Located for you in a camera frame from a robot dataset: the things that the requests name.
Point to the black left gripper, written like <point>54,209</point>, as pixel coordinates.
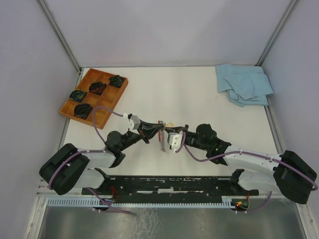
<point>147,130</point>

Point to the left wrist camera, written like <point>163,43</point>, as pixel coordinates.
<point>133,122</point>

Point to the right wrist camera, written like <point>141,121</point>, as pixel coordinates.
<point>175,141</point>

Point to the dark rolled cloth centre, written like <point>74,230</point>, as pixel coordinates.
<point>97,88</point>

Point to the light blue cloth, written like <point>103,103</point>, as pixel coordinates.
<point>244,85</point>

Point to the dark rolled cloth far right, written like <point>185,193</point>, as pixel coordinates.
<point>116,81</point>

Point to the wooden compartment tray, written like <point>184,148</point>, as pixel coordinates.
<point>109,98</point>

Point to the dark rolled cloth front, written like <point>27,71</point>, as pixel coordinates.
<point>82,110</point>

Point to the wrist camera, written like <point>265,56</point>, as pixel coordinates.
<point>175,141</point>
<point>133,122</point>

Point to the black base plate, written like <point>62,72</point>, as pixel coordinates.
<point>159,189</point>

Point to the dark rolled cloth yellow pattern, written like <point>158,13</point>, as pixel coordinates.
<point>77,95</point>

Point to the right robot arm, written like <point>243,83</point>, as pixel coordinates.
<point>285,173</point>

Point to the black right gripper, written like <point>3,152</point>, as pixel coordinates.
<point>176,129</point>

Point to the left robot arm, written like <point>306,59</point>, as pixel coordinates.
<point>71,167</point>

